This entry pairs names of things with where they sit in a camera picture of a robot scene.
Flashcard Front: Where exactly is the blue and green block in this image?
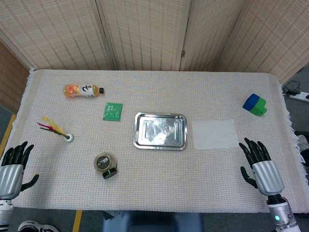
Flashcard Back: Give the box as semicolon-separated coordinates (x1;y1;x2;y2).
242;93;268;117

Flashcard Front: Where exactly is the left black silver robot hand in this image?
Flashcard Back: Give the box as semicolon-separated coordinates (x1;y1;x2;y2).
0;141;40;200

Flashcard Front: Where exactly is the green paper packet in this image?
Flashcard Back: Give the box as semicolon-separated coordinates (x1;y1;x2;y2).
102;102;124;122

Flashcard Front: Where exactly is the silver metal tray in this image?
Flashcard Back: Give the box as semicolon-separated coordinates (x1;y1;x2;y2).
133;112;188;151

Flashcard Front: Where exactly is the white sneaker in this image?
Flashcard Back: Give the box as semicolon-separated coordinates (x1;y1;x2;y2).
17;219;60;232
296;134;309;155

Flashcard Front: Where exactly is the white woven tablecloth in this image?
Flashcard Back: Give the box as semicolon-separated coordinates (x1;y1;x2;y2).
0;68;309;214

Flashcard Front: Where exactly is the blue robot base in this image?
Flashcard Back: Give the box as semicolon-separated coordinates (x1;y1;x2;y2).
101;210;205;232

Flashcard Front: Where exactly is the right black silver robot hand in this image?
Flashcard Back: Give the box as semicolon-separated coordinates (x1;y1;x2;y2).
238;137;285;196

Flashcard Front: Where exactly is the feather shuttlecock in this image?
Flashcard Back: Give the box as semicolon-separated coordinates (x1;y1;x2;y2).
36;116;74;143

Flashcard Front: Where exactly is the white paper sheet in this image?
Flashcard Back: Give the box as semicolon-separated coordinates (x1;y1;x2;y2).
192;119;239;150

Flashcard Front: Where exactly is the black adapter with cable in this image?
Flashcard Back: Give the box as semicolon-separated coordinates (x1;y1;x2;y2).
282;80;302;95

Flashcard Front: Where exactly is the woven folding screen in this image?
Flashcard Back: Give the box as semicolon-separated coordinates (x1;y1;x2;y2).
0;0;309;114

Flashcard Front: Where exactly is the glass jar black lid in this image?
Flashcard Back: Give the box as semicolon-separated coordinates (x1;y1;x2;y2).
93;152;118;180

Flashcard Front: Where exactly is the white power strip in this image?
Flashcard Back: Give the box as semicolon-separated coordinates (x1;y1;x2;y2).
289;91;309;102

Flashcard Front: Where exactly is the orange drink bottle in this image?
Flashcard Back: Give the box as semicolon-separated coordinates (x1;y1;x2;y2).
63;84;105;99

